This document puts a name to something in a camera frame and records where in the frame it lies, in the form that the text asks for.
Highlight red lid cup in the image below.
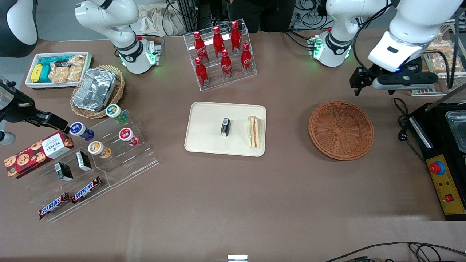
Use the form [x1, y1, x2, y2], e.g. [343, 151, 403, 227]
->
[118, 127, 140, 147]

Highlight small yellow box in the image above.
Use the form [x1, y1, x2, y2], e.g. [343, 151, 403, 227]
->
[31, 64, 44, 83]

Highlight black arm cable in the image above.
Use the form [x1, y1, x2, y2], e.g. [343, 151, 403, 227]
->
[351, 7, 398, 70]

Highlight small black labelled box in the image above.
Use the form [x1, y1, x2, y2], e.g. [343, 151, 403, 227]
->
[220, 117, 232, 138]
[54, 162, 74, 182]
[75, 151, 92, 172]

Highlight black floor cable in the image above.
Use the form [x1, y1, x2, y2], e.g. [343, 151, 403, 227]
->
[324, 241, 466, 262]

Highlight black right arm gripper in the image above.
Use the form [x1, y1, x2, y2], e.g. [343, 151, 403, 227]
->
[0, 82, 71, 134]

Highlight purple lid cup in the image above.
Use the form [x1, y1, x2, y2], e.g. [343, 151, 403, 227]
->
[69, 122, 95, 142]

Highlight clear acrylic bottle rack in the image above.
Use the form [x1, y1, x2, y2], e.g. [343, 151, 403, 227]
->
[183, 19, 257, 92]

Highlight green lid cup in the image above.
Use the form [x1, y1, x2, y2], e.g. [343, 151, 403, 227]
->
[105, 104, 129, 124]

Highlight brown chocolate bar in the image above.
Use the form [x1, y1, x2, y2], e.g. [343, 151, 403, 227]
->
[38, 192, 71, 220]
[71, 176, 103, 204]

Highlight black power cable with plug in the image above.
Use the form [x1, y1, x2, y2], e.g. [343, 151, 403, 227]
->
[393, 97, 431, 165]

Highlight clear acrylic stepped display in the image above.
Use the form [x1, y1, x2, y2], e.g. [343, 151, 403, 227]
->
[25, 109, 160, 223]

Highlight cream rectangular plastic tray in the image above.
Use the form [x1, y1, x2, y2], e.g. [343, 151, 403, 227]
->
[184, 101, 267, 158]

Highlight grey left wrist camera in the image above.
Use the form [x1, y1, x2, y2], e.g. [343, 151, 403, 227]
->
[372, 73, 439, 91]

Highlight white wire rack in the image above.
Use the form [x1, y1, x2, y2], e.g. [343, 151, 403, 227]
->
[411, 20, 466, 97]

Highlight silver metal tray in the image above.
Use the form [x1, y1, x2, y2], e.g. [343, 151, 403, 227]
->
[445, 110, 466, 154]

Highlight white rectangular bin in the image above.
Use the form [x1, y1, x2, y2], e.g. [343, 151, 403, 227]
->
[24, 52, 94, 90]

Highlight round brown wicker basket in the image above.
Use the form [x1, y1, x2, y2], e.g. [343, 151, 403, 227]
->
[308, 100, 375, 161]

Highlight orange lid cup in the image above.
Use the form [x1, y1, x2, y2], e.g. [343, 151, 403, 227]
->
[87, 141, 112, 159]

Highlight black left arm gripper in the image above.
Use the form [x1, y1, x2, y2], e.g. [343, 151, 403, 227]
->
[349, 59, 425, 96]

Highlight black sealing machine yellow panel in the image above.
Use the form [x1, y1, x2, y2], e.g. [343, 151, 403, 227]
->
[408, 84, 466, 222]

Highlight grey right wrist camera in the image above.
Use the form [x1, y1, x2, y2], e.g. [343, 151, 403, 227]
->
[0, 131, 17, 146]

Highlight clear bagged bread packet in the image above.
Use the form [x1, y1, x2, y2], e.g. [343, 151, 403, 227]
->
[422, 56, 464, 74]
[424, 40, 456, 58]

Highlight red cola bottle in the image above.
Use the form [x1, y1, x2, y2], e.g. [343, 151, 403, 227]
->
[194, 57, 210, 87]
[193, 31, 209, 62]
[212, 25, 225, 59]
[220, 49, 234, 80]
[230, 20, 242, 55]
[240, 43, 253, 75]

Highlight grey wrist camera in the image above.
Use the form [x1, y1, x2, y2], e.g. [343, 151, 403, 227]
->
[372, 73, 439, 91]
[0, 131, 17, 146]

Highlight clear bag fried snack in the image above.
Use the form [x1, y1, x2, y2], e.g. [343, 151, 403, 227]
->
[49, 63, 70, 84]
[67, 54, 86, 82]

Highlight red cookie box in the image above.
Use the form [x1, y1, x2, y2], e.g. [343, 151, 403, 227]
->
[4, 131, 75, 179]

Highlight teal packet box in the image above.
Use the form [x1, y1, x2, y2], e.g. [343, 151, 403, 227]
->
[39, 56, 72, 83]

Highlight silver foil tray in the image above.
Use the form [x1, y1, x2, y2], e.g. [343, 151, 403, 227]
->
[72, 68, 118, 112]

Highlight oval light wicker basket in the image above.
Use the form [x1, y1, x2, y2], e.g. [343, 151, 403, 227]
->
[70, 65, 126, 120]

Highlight plastic triangle sandwich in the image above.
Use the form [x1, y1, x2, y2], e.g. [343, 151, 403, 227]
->
[248, 115, 263, 148]

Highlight crumpled beige paper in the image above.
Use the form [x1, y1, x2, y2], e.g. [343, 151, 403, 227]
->
[138, 3, 190, 37]

